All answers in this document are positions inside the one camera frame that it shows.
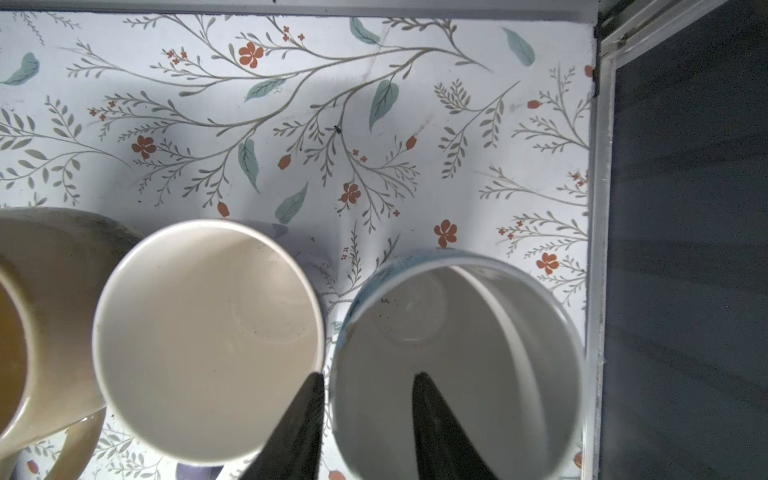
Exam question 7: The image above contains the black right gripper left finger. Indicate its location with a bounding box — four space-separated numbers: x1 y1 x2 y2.
241 372 325 480

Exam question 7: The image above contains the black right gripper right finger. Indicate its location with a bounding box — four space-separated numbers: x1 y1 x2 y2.
411 372 497 479

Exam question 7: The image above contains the blue mug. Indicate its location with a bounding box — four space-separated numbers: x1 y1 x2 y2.
329 250 584 479

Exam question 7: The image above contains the purple mug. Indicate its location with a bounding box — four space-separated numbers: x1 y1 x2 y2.
92 220 325 466

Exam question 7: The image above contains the beige ceramic teapot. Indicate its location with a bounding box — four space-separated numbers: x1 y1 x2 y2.
1 207 140 479

